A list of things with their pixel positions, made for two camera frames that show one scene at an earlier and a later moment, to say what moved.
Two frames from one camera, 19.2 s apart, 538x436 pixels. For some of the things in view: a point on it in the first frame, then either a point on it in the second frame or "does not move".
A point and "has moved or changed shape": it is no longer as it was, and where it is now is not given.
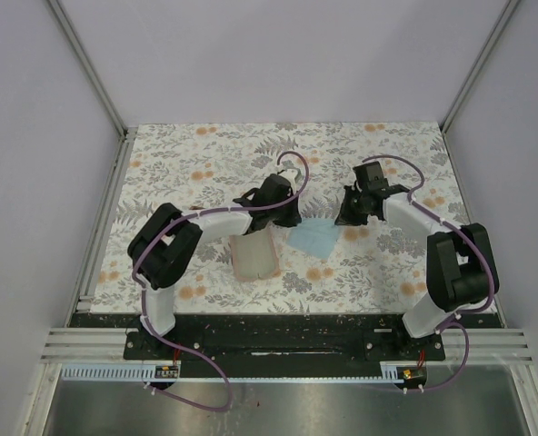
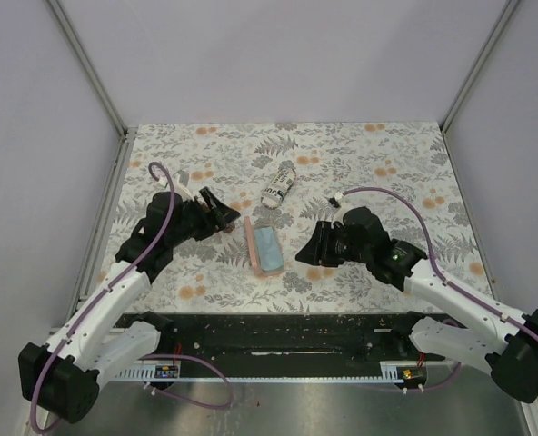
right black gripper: x=345 y=217 to x=318 y=250
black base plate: x=279 y=339 does not move
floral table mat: x=321 y=267 does not move
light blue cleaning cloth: x=314 y=235 has moved or changed shape
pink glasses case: x=254 y=254 has moved or changed shape
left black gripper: x=293 y=217 to x=221 y=214
